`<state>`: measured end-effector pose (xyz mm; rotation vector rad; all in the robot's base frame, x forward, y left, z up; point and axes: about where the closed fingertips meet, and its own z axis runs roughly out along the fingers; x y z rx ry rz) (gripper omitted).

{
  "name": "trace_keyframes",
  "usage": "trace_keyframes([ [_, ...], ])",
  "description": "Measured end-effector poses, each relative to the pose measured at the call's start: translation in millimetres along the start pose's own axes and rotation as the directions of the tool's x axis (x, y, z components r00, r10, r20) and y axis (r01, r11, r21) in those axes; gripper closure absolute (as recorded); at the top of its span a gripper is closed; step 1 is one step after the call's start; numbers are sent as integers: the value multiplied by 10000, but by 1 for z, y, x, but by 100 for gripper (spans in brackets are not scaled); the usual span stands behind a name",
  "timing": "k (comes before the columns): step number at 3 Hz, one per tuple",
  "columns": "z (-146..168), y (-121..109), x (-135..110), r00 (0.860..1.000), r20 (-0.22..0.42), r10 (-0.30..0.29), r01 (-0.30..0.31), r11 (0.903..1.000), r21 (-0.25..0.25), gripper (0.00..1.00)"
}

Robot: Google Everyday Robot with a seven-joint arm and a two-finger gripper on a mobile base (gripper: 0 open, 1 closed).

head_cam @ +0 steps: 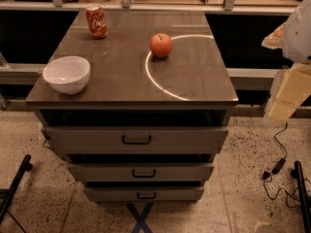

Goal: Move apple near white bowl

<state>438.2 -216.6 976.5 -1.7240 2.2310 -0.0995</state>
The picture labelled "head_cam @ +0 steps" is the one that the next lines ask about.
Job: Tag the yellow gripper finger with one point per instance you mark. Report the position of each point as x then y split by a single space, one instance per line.
290 89
274 40

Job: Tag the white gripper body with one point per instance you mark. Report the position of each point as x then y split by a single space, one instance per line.
297 38

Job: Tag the red apple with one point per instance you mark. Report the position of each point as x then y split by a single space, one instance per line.
161 45

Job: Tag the white bowl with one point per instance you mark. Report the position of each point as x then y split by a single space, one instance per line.
68 74

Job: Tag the black stand leg right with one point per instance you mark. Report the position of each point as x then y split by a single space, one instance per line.
304 198

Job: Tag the black stand leg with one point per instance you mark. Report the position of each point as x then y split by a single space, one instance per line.
7 194
304 198

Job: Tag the red soda can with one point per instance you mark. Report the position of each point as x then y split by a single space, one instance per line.
95 21

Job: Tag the blue tape cross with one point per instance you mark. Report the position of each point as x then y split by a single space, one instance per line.
141 225

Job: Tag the black stand leg left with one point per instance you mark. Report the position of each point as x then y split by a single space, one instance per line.
7 194

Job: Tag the bottom drawer with handle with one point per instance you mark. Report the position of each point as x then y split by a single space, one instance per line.
129 194

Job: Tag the drawer with handle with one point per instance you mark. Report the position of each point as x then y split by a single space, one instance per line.
135 140
138 172
129 194

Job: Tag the middle drawer with handle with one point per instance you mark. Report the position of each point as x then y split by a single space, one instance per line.
138 172

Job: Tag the top drawer with handle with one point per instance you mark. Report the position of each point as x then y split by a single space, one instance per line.
135 140

